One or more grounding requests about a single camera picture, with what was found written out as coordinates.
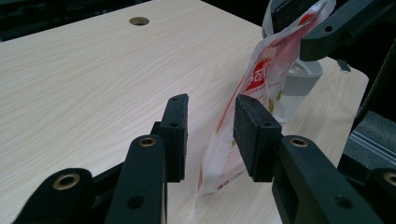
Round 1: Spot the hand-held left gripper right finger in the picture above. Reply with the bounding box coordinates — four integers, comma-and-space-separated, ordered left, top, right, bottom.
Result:
233, 94, 384, 224

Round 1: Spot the right hand-held gripper black cable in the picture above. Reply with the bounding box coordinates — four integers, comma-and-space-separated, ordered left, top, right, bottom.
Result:
354, 36, 396, 125

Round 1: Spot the grey tape strip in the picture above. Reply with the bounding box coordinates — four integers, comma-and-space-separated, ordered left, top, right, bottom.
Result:
335, 59, 352, 73

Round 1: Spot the white red refill pouch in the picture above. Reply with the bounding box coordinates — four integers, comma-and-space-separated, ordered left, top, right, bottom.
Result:
194, 0, 337, 206

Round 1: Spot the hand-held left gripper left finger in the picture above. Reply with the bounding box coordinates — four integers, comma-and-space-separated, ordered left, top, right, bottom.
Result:
105, 93, 190, 224

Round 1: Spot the white plastic container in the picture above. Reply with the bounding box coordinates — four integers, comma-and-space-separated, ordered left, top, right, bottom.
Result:
262, 0, 324, 124

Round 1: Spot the round table cable grommet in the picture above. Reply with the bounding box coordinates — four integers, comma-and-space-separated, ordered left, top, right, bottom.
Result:
129, 16, 150, 27

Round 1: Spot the metal floor rail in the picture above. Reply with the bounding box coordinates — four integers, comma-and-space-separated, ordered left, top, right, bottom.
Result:
349, 129, 396, 166

